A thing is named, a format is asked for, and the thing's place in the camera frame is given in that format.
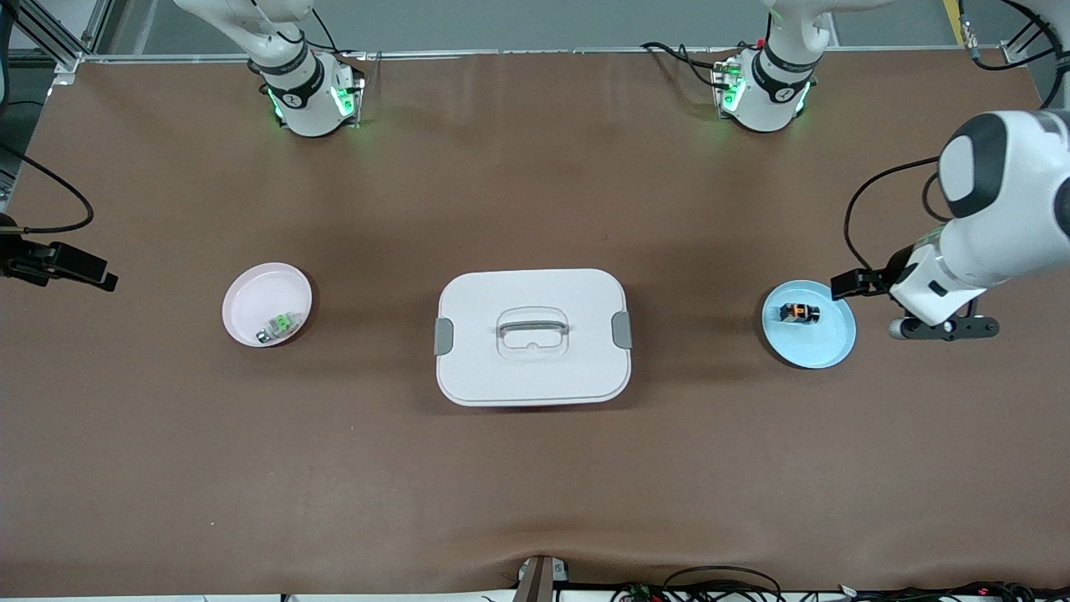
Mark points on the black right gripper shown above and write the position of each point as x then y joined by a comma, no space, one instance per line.
21,258

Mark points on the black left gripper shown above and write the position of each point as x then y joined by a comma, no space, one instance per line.
892,267

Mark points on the orange and black switch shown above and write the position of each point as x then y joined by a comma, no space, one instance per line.
798,313

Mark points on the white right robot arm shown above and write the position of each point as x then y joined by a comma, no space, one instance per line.
309,109

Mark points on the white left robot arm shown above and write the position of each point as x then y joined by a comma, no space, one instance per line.
1003,234

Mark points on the light blue round plate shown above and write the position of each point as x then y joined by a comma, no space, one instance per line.
815,347

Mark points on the pale pink round plate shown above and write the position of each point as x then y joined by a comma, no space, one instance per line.
263,297

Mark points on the brown table cover mat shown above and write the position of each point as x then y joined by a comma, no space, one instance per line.
535,477

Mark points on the green push-button switch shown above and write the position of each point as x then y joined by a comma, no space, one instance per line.
282,323

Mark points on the aluminium frame strut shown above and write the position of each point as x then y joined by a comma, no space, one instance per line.
1024,46
50,38

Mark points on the metal clamp bracket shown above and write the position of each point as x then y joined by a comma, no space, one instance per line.
539,581

